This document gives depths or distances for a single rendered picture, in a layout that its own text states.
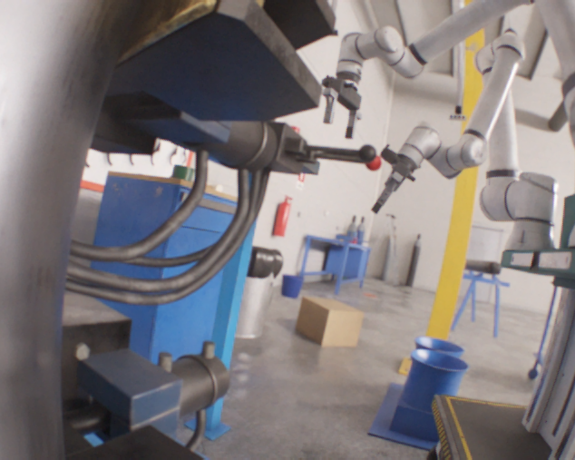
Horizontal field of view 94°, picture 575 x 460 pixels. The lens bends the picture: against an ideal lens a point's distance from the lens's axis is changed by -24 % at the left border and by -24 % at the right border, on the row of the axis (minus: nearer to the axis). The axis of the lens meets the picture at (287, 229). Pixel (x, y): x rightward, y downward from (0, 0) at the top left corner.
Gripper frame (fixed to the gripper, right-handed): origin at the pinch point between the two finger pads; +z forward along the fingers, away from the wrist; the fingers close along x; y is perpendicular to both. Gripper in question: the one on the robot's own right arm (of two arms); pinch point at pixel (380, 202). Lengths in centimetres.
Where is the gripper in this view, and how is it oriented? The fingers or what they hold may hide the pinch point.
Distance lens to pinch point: 114.2
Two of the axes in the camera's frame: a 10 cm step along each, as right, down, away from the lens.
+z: -5.9, 8.1, -0.7
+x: 1.0, 1.5, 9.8
